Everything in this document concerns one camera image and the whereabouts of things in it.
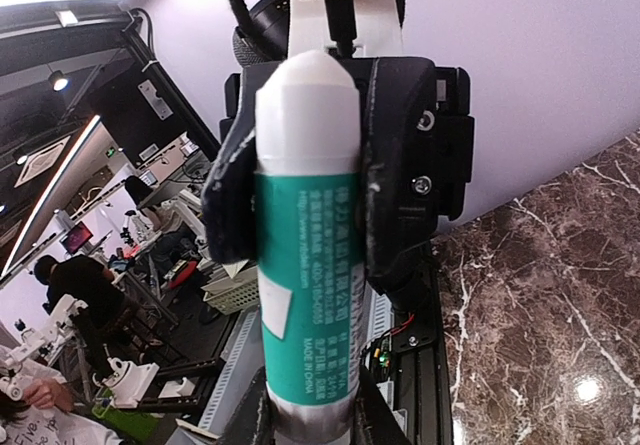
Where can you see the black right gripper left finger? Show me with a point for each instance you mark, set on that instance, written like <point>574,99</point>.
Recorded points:
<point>251,423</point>

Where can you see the white green glue stick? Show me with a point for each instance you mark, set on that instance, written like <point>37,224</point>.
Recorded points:
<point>310,266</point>

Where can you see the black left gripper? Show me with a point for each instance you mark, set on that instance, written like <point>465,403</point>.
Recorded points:
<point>417,152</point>

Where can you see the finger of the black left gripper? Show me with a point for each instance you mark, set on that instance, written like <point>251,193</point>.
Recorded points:
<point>227,196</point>

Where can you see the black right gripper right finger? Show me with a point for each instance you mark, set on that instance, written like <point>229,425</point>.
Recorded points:
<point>374,423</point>

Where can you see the person in background room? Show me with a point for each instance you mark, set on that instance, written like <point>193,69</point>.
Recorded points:
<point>84,278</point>

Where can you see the white plastic basket background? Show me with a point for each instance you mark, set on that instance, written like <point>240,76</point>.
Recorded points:
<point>229,294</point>

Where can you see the black front table rail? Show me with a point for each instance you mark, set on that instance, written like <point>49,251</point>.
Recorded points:
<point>406,357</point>

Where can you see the white slotted cable duct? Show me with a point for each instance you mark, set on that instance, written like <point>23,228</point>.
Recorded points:
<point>244,357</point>

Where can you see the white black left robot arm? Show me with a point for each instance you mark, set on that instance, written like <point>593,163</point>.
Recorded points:
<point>272,31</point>

